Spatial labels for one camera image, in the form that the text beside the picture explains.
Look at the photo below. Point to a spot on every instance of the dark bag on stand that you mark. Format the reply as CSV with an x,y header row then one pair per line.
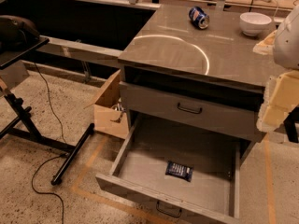
x,y
17,33

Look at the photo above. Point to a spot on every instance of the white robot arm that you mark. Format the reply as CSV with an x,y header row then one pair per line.
x,y
286,44

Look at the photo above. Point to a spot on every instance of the cardboard box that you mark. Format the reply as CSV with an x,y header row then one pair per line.
x,y
108,114

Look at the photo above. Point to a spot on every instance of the blue rxbar wrapper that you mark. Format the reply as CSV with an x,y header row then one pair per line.
x,y
178,170

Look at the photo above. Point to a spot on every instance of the open grey lower drawer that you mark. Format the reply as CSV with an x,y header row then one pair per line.
x,y
138,173

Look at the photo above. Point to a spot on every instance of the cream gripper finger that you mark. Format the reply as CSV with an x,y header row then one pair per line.
x,y
265,47
281,97

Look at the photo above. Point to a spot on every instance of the blue soda can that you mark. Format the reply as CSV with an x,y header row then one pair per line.
x,y
199,18

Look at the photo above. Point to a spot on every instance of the closed grey upper drawer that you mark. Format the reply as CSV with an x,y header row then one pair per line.
x,y
217,118

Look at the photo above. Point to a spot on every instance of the white bowl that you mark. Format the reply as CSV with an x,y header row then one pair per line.
x,y
253,23

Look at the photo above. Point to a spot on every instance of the grey drawer cabinet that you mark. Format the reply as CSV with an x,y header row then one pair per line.
x,y
216,65

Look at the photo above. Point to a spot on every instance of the black metal stand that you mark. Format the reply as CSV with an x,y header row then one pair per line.
x,y
22,126

